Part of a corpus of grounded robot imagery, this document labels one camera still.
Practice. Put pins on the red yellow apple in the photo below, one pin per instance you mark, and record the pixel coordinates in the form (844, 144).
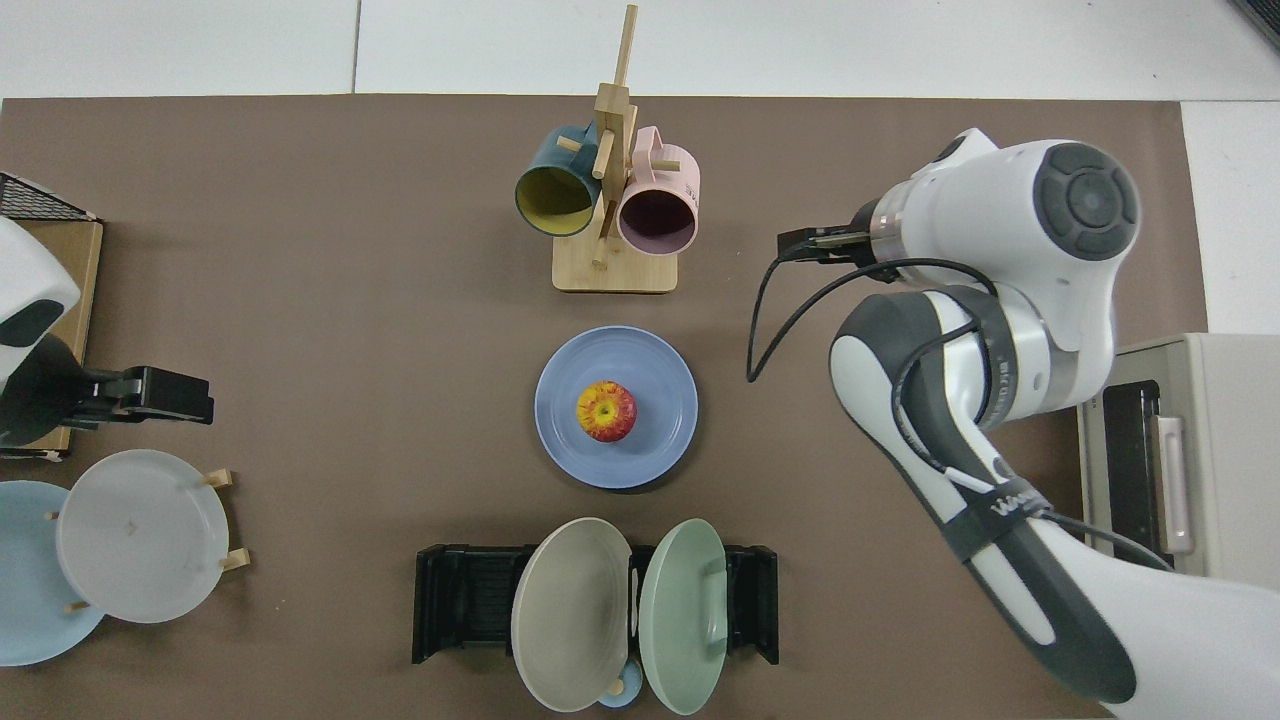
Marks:
(606, 412)

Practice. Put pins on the white grey plate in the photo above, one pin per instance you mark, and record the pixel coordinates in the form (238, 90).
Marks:
(140, 535)

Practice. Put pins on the wooden plate rack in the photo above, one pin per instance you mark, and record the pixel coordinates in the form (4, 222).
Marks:
(235, 560)

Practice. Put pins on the light blue plate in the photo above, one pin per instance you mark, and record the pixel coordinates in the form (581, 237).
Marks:
(30, 590)

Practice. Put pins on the black dish rack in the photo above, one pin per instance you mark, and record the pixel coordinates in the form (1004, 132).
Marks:
(465, 600)

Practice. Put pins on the pale green plate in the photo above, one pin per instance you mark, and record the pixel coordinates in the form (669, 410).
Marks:
(682, 620)

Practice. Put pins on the beige plate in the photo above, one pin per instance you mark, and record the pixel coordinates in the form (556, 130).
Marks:
(570, 620)

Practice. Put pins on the brown table cloth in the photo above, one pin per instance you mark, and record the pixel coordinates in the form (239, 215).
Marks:
(300, 300)

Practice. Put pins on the pink cup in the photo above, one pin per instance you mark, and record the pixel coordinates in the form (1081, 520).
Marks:
(657, 220)

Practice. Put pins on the wooden cup stand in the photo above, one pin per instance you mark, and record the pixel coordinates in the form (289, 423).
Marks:
(615, 268)

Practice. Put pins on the dark teal cup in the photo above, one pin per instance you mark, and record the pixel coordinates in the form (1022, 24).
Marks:
(556, 200)

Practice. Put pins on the pale toaster oven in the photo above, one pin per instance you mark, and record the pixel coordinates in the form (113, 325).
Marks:
(1230, 450)

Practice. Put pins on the dark grey corner object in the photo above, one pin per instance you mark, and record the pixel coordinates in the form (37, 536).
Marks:
(1262, 15)

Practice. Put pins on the small blue round thing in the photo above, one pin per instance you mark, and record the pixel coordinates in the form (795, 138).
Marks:
(620, 698)

